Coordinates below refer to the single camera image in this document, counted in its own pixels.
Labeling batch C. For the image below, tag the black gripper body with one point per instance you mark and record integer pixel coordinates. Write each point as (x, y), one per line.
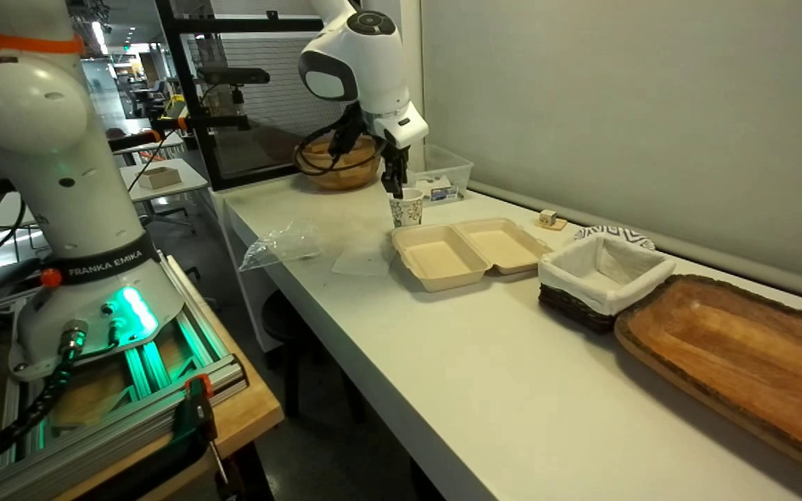
(395, 159)

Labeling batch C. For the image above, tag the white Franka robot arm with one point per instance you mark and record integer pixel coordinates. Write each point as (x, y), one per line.
(67, 186)

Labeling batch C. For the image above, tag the woven wooden bowl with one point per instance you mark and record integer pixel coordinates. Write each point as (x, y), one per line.
(359, 172)

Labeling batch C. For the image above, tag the clear plastic bin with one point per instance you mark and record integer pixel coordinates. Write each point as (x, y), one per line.
(447, 176)

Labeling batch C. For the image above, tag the beige clamshell takeout box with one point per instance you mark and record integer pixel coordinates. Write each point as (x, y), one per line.
(465, 251)

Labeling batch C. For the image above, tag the clear plastic bag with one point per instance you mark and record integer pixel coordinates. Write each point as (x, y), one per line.
(278, 247)

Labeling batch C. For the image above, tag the small beige toy food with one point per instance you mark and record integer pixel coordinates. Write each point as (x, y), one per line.
(552, 221)

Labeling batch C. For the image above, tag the black basket with white liner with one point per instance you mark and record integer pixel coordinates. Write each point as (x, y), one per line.
(605, 275)

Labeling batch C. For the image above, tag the small white dish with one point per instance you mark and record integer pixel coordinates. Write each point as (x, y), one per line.
(625, 233)

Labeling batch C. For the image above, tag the white background table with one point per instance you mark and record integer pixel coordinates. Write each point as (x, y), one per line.
(165, 191)

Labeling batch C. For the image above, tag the small cardboard box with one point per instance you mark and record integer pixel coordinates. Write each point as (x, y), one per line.
(163, 176)

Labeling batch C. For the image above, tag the wooden base board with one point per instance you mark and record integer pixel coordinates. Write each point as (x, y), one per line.
(249, 408)

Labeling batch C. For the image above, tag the black and green clamp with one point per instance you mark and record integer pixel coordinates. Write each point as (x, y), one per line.
(199, 428)

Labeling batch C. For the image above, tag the brown wooden tray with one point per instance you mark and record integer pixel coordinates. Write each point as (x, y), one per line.
(745, 357)

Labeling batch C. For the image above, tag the black metal shelf frame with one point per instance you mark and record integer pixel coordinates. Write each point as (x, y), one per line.
(192, 102)

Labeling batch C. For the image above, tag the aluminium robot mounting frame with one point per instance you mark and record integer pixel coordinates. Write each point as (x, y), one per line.
(151, 372)

